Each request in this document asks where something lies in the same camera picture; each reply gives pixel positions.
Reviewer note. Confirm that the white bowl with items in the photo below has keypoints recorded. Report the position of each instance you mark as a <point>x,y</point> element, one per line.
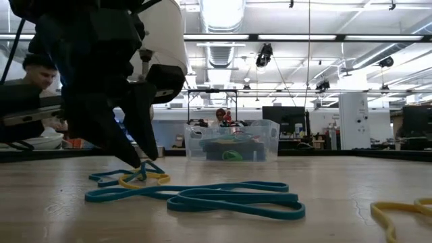
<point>47,141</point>

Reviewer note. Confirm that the large wide black rubber band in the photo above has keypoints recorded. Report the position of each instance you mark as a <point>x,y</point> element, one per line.
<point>249,152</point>

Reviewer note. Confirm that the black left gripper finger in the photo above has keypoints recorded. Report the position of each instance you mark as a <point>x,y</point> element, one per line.
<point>141,111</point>
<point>91,114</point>

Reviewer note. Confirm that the orange printed box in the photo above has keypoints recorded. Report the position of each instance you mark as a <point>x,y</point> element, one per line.
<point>74,143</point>

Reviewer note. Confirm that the thin yellow rubber band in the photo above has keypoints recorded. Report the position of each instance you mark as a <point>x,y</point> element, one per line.
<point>128,184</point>
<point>381,211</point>

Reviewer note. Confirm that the clear plastic bin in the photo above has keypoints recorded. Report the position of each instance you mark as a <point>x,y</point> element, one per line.
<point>270,148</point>

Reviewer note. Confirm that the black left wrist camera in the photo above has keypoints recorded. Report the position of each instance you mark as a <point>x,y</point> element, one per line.
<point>114,37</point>

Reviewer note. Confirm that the person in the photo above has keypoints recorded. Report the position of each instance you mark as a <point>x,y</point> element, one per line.
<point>221,114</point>
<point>40,72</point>

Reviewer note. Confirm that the long teal rubber band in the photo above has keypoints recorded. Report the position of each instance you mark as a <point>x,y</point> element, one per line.
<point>101,196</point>

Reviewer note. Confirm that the black ceiling-hung device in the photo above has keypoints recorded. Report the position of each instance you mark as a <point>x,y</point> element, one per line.
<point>386,62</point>
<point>264,55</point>
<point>322,86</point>

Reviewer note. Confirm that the white cabinet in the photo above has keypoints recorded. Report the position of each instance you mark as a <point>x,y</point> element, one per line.
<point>354,118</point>

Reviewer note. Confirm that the white shade silver table lamp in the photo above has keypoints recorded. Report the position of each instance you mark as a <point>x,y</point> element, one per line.
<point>168,33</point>

